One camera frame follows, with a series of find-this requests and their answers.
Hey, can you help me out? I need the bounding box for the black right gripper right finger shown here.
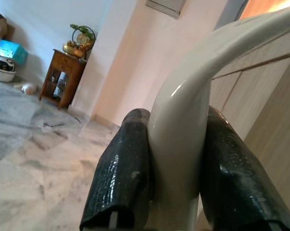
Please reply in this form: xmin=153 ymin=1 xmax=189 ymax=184
xmin=199 ymin=105 xmax=290 ymax=231

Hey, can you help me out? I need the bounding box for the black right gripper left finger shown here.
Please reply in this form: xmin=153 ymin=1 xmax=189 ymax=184
xmin=79 ymin=108 xmax=152 ymax=231

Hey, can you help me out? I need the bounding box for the beige dustpan with handle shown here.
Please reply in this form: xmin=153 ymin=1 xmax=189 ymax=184
xmin=148 ymin=4 xmax=290 ymax=231

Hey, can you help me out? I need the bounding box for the small white floor item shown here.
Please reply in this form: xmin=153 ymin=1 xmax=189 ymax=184
xmin=20 ymin=82 xmax=38 ymax=95

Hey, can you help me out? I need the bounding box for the brown wooden side table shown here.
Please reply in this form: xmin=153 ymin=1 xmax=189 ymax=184
xmin=38 ymin=49 xmax=88 ymax=110

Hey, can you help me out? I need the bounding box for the brass clock ornament with plant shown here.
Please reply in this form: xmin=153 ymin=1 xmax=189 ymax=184
xmin=63 ymin=23 xmax=97 ymax=59

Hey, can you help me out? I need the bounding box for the white and black helmet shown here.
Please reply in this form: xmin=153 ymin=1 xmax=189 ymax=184
xmin=0 ymin=55 xmax=17 ymax=83

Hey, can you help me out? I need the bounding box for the teal cardboard box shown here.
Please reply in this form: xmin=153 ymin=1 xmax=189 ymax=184
xmin=0 ymin=39 xmax=29 ymax=66

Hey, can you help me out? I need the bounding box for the grey wall panel box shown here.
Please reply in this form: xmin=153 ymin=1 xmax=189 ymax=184
xmin=145 ymin=0 xmax=185 ymax=18

